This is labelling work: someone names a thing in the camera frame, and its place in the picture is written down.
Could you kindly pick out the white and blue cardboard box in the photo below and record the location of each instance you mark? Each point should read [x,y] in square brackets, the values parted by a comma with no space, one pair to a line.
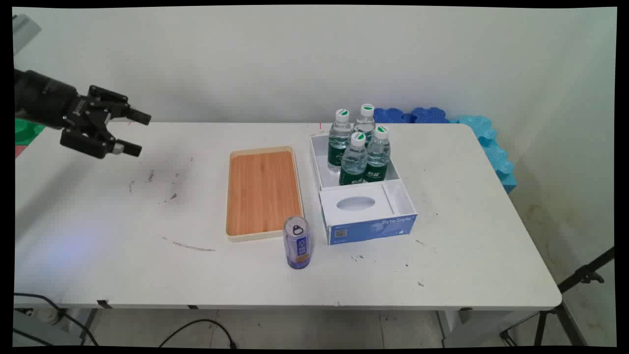
[366,228]

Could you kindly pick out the blue drink can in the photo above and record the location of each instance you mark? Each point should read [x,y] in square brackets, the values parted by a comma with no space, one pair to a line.
[297,246]

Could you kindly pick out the dark blue foam mat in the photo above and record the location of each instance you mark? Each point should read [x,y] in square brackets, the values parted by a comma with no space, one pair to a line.
[390,116]
[430,115]

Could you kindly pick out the cyan foam mat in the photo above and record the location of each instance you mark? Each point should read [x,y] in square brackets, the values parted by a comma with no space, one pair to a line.
[494,147]

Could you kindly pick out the small clear water bottle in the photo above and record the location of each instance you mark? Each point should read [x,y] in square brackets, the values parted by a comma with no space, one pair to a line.
[366,120]
[379,152]
[338,142]
[353,162]

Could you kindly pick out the wooden tray with cream rim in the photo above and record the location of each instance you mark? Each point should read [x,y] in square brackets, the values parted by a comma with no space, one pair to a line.
[263,191]

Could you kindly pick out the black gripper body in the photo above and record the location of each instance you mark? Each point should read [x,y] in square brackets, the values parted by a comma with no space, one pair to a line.
[46,101]

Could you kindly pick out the white table leg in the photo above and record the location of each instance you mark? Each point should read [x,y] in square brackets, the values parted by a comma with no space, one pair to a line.
[452,327]

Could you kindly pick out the black tripod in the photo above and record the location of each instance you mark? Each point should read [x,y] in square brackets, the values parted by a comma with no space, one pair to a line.
[582,275]

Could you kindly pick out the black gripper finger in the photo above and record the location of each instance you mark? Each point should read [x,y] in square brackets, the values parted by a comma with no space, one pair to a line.
[93,143]
[125,110]

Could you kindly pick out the green plastic object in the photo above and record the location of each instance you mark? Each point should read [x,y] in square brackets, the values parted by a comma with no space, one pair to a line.
[27,132]

